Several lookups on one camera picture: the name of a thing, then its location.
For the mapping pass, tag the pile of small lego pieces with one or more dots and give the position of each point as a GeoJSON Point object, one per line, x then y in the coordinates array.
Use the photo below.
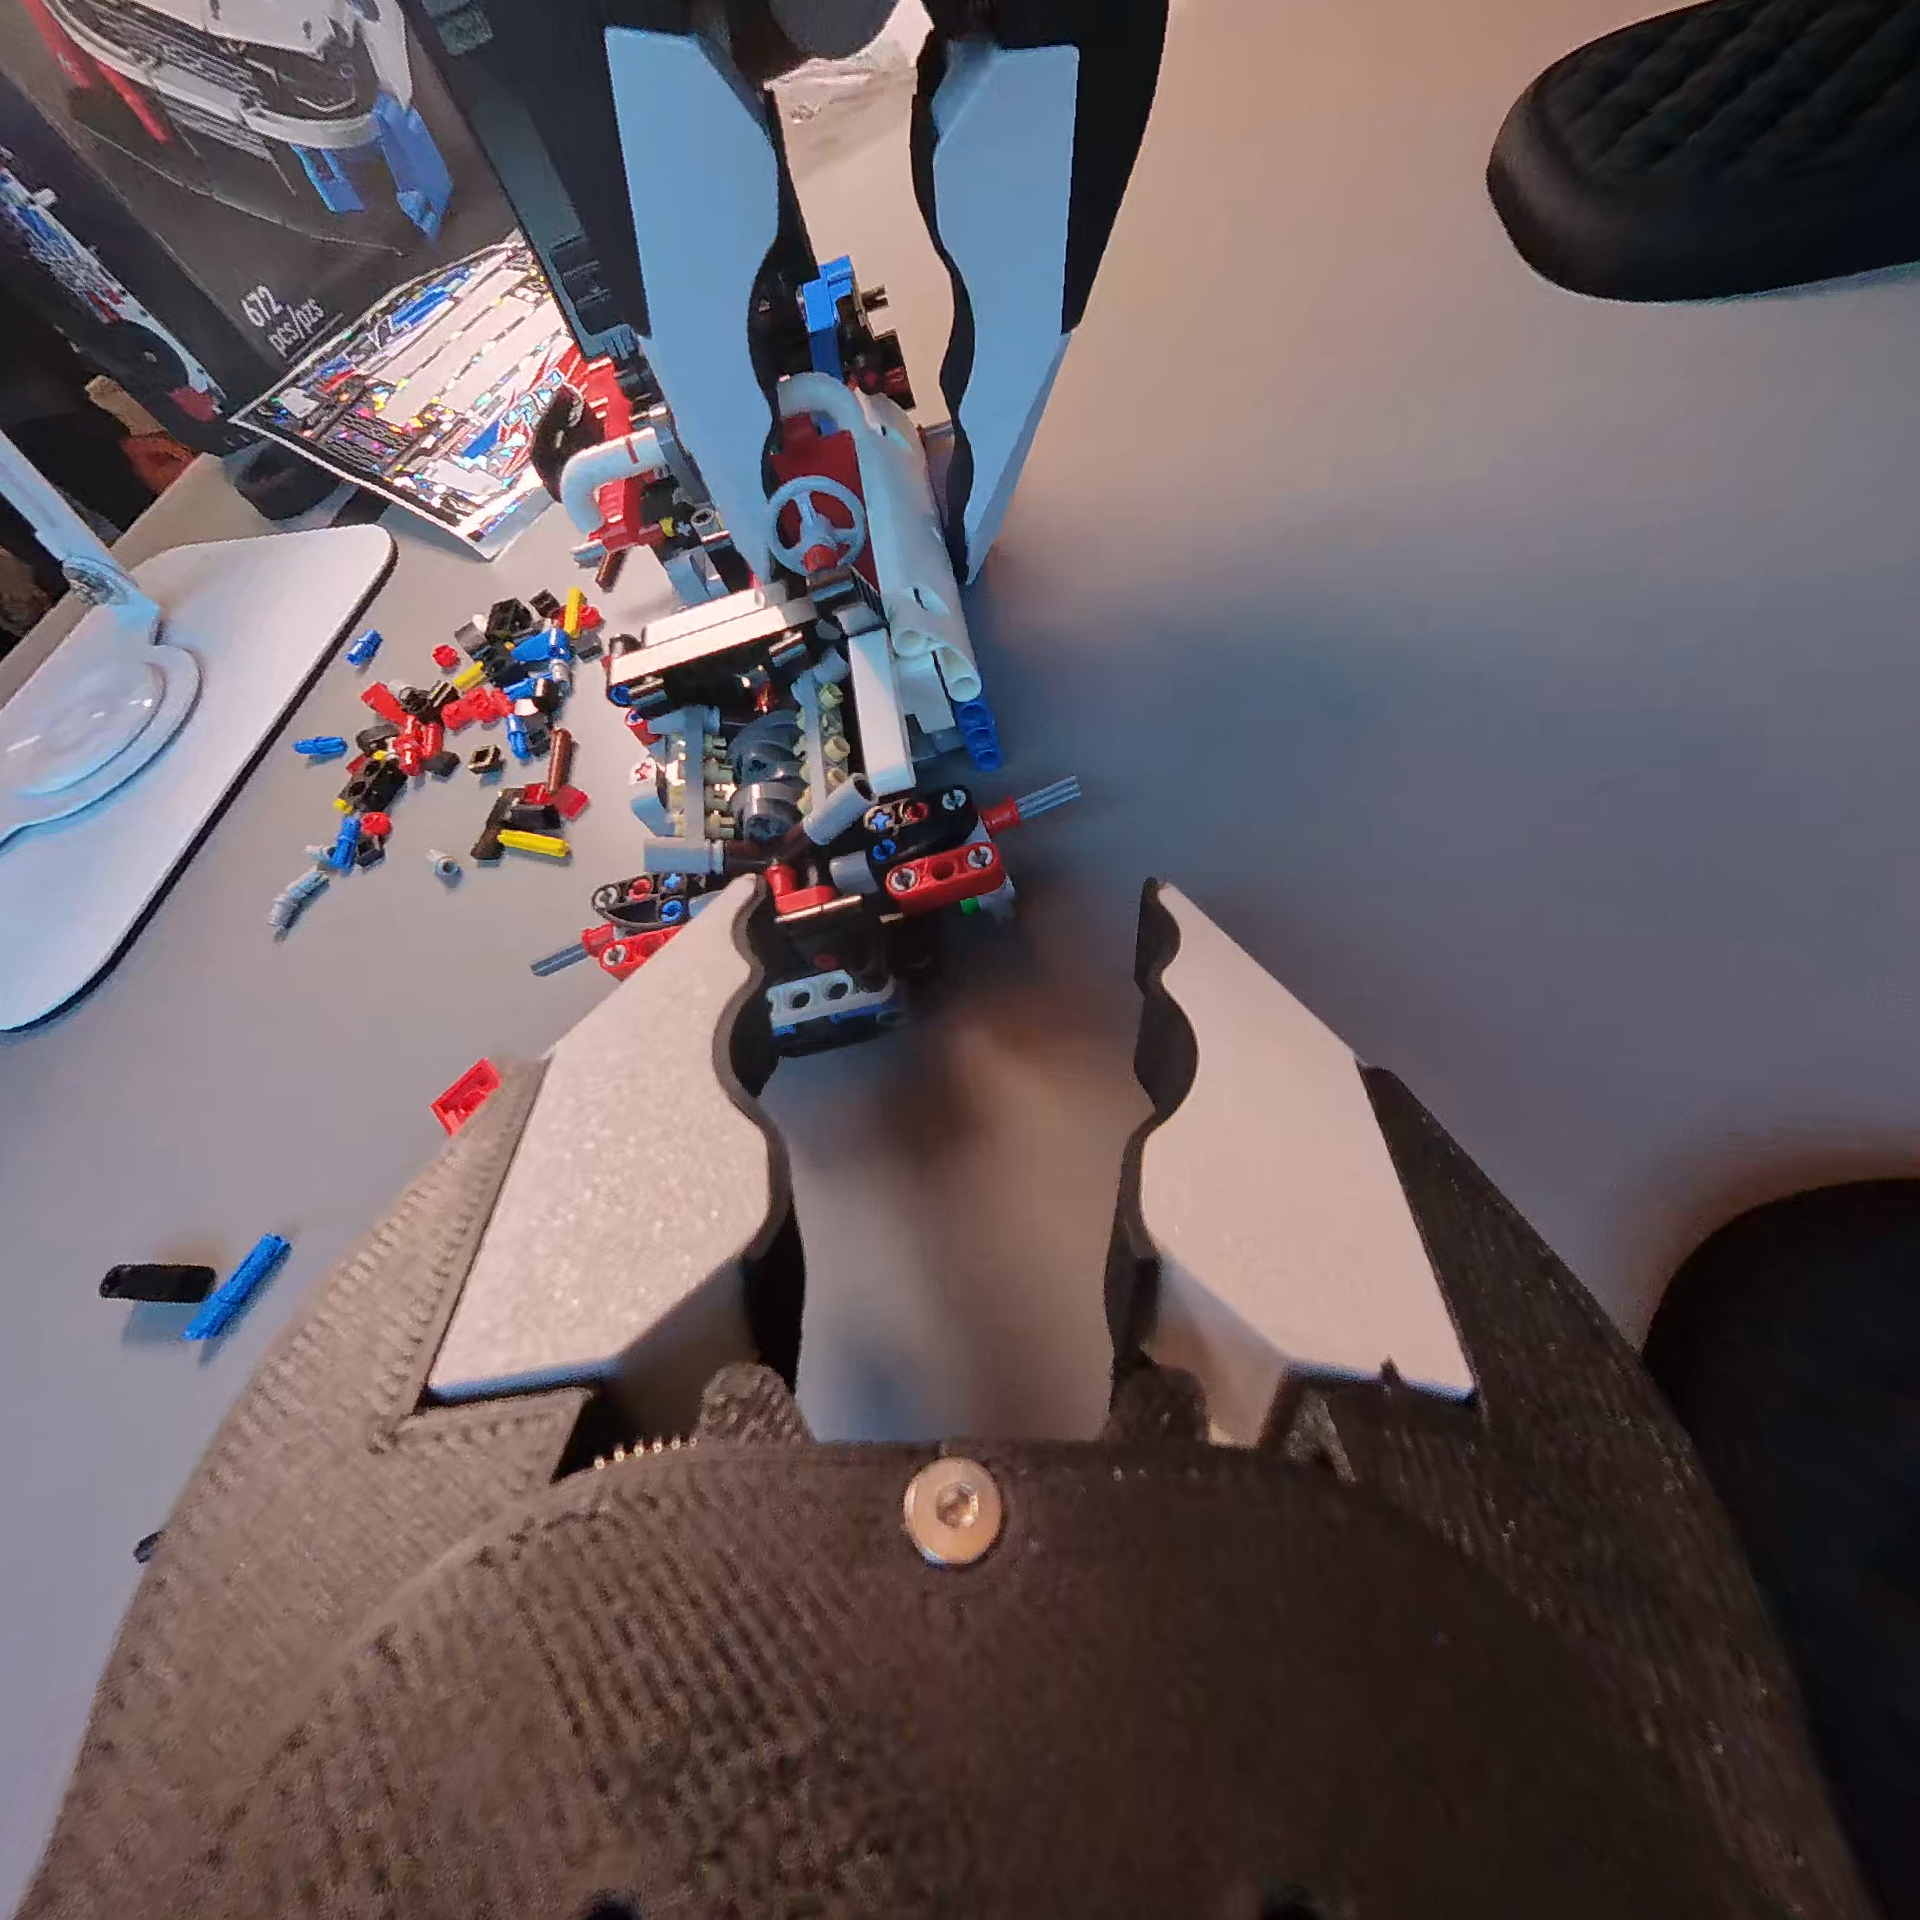
{"type": "Point", "coordinates": [397, 742]}

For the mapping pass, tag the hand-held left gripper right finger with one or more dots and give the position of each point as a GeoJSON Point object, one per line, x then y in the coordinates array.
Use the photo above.
{"type": "Point", "coordinates": [1273, 1228]}

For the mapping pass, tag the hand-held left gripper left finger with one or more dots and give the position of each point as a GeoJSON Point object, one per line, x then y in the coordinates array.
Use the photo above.
{"type": "Point", "coordinates": [598, 1201]}

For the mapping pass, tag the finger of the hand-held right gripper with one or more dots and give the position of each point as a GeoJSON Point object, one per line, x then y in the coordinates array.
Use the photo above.
{"type": "Point", "coordinates": [689, 226]}
{"type": "Point", "coordinates": [1014, 226]}

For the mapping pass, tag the blue lego axle pin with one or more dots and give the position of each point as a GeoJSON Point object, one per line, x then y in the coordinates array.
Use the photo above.
{"type": "Point", "coordinates": [236, 1288]}

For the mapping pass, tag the red square lego plate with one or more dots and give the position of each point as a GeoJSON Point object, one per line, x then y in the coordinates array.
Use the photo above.
{"type": "Point", "coordinates": [466, 1094]}

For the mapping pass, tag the holographic sticker sheet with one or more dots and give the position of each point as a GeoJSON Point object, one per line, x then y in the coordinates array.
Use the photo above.
{"type": "Point", "coordinates": [436, 389]}

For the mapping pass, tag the white book stand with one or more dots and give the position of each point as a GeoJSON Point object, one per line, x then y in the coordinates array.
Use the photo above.
{"type": "Point", "coordinates": [225, 673]}

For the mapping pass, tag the lego car model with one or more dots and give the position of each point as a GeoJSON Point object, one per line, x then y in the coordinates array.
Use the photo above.
{"type": "Point", "coordinates": [840, 705]}

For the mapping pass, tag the black rubber tire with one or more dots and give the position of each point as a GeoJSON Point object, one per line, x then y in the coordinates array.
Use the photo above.
{"type": "Point", "coordinates": [280, 482]}

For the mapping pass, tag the dark lego set box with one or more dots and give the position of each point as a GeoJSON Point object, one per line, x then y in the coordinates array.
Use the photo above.
{"type": "Point", "coordinates": [225, 182]}

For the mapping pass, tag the black lego pin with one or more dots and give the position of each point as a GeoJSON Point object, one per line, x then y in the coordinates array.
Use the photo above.
{"type": "Point", "coordinates": [157, 1285]}

